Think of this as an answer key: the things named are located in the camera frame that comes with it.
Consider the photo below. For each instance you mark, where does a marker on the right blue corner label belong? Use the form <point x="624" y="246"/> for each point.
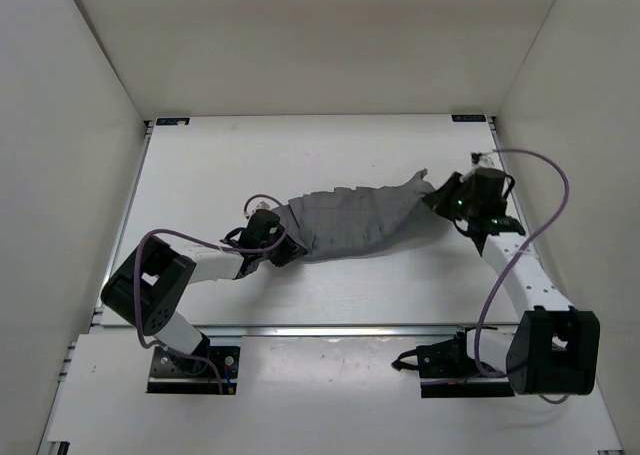
<point x="468" y="118"/>

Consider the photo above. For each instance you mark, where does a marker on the blue corner label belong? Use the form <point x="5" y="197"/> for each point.
<point x="468" y="118"/>
<point x="172" y="121"/>

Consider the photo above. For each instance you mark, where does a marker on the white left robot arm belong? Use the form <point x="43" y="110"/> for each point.
<point x="146" y="289"/>

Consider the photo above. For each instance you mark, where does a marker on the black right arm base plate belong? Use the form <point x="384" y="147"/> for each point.
<point x="446" y="372"/>

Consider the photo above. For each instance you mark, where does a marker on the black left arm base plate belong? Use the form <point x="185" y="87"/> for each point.
<point x="169" y="374"/>

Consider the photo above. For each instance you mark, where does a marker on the left blue corner label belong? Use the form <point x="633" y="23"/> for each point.
<point x="172" y="121"/>

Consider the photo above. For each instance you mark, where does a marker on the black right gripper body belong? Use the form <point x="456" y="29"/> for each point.
<point x="467" y="206"/>

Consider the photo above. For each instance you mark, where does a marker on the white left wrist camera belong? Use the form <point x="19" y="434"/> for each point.
<point x="255" y="206"/>

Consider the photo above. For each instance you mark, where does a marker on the aluminium front table rail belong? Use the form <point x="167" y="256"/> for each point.
<point x="332" y="331"/>

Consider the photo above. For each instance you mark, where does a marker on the grey pleated skirt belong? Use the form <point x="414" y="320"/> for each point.
<point x="362" y="221"/>

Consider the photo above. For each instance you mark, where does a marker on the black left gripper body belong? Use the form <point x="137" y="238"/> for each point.
<point x="275" y="237"/>

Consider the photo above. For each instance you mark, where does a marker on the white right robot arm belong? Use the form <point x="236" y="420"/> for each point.
<point x="552" y="353"/>

